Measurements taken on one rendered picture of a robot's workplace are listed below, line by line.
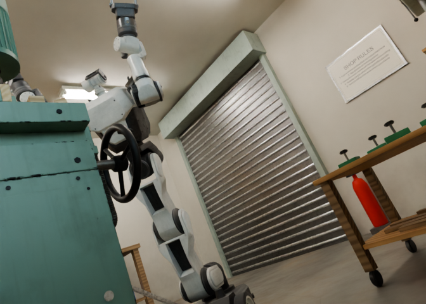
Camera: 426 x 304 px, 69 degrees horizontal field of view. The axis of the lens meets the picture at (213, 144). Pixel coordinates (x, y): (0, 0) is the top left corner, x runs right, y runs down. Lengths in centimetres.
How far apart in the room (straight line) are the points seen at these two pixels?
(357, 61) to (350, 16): 47
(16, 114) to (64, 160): 15
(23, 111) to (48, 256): 35
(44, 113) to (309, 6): 337
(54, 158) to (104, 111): 82
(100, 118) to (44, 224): 95
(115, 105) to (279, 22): 283
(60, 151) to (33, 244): 24
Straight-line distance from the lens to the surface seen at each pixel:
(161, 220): 170
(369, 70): 346
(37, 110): 90
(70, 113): 92
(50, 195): 83
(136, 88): 139
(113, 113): 164
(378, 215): 336
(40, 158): 87
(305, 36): 385
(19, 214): 81
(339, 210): 162
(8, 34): 132
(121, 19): 158
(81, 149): 90
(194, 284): 176
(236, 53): 405
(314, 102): 368
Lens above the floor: 40
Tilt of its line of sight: 18 degrees up
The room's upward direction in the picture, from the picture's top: 23 degrees counter-clockwise
